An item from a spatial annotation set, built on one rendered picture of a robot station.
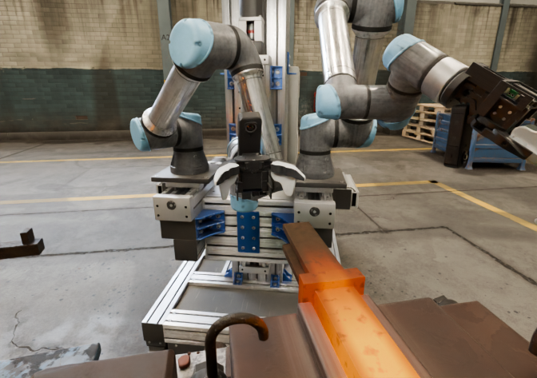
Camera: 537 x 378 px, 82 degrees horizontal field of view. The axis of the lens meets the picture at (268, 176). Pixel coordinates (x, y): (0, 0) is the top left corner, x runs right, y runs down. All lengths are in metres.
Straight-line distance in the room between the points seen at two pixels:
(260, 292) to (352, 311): 1.34
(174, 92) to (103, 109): 6.76
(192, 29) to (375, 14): 0.50
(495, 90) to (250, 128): 0.41
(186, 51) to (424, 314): 0.74
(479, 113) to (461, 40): 8.70
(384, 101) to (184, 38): 0.50
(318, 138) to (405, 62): 0.52
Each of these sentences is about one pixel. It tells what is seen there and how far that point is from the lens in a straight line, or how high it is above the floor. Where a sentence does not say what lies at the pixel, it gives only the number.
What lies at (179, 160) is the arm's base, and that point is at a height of 0.87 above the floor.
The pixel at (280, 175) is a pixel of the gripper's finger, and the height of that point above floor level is 0.98.
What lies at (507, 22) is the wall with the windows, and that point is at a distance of 10.11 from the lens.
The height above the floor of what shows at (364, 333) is 1.01.
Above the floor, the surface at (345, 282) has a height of 1.01.
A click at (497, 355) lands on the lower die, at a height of 0.98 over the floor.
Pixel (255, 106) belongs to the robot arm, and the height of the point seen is 1.09.
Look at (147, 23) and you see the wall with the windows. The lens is 7.48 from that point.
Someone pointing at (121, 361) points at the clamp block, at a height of 0.98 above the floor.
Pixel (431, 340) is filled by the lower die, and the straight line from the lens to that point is 0.25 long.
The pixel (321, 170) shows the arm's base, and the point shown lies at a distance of 1.13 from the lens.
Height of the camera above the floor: 1.15
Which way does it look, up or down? 17 degrees down
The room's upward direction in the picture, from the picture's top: straight up
